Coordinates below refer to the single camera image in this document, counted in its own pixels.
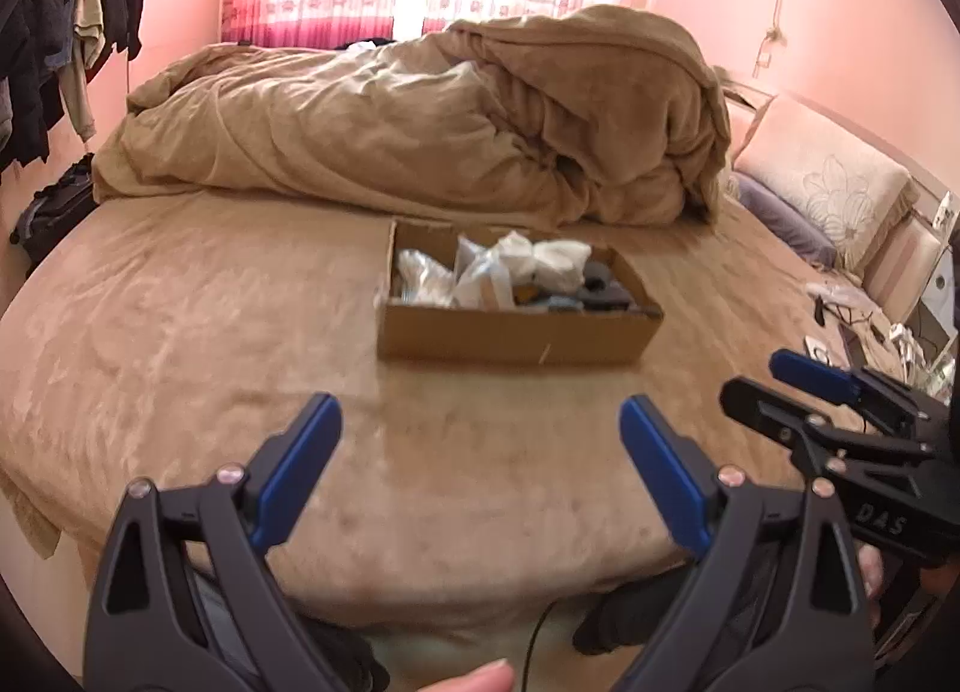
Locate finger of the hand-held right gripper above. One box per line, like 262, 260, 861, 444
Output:
718, 375, 922, 477
770, 349, 935, 434

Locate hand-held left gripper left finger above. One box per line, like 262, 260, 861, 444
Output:
82, 392, 346, 692

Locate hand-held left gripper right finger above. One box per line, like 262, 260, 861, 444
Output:
619, 396, 878, 692

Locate dark grey grip socks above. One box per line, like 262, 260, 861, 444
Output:
581, 258, 647, 312

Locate brown cardboard box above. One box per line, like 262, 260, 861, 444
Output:
375, 218, 666, 368

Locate white socks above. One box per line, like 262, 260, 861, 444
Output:
517, 233, 593, 292

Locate clear plastic zip bag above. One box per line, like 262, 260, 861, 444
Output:
454, 231, 526, 311

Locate person's right hand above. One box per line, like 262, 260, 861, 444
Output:
859, 544, 886, 622

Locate person's left hand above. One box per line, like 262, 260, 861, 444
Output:
420, 662, 517, 692

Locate clear plastic wrapper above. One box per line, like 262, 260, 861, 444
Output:
806, 278, 876, 308

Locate beige padded headboard panel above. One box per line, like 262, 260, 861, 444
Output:
862, 208, 947, 322

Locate black slipper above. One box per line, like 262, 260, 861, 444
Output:
296, 621, 391, 692
572, 576, 702, 657

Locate white bedside cabinet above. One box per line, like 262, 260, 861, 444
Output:
919, 193, 960, 357

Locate purple pillow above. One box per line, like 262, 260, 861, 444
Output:
731, 171, 837, 269

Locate round bed with brown sheet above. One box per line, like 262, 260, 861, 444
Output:
0, 178, 960, 633

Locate beige flower headboard cushion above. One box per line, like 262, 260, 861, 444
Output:
735, 92, 920, 281

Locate brown plush duvet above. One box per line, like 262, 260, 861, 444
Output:
94, 4, 732, 228

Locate dark bag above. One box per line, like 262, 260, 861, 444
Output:
9, 152, 98, 281

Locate hanging dark clothes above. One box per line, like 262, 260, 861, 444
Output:
0, 0, 151, 172

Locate small items with cables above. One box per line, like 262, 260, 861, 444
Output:
810, 291, 891, 333

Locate black cable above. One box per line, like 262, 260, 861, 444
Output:
521, 597, 561, 692

